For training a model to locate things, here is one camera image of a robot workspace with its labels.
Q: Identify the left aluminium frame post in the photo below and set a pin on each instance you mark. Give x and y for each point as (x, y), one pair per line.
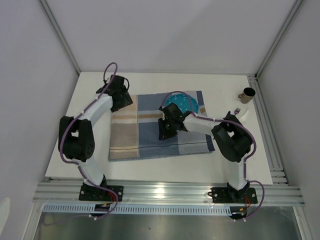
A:
(48, 13)

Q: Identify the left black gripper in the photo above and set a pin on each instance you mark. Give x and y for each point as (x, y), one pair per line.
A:
(127, 100)

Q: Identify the aluminium frame post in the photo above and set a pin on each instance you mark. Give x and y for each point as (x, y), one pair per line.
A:
(48, 13)
(289, 19)

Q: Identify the brown mug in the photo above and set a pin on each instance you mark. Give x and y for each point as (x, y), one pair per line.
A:
(247, 95)

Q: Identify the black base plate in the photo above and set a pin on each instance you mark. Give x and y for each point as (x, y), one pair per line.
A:
(225, 195)
(95, 194)

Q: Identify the teal dotted plate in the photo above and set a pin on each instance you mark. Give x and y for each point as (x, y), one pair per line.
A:
(184, 102)

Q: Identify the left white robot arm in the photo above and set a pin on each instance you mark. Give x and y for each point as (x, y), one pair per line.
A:
(76, 142)

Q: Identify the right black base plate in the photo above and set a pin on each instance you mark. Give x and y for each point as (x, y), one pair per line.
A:
(225, 195)

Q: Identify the purple teal fork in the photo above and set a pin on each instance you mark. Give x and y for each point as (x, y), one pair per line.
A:
(237, 111)

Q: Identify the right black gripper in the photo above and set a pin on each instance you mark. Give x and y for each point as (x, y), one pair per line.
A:
(164, 134)

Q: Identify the white slotted cable duct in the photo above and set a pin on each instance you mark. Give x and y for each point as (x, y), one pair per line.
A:
(137, 209)

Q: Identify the right aluminium frame post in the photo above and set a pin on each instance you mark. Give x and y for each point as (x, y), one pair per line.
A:
(289, 19)

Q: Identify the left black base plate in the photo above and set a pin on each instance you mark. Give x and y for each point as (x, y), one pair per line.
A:
(95, 194)

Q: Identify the white ceramic spoon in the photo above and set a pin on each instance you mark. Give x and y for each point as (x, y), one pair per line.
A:
(243, 119)

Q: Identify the aluminium mounting rail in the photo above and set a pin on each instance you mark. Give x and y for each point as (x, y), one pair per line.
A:
(165, 193)

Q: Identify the blue beige checked cloth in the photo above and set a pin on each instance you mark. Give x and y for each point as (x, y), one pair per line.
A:
(135, 131)

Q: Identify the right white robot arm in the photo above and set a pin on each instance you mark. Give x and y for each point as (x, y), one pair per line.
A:
(234, 141)

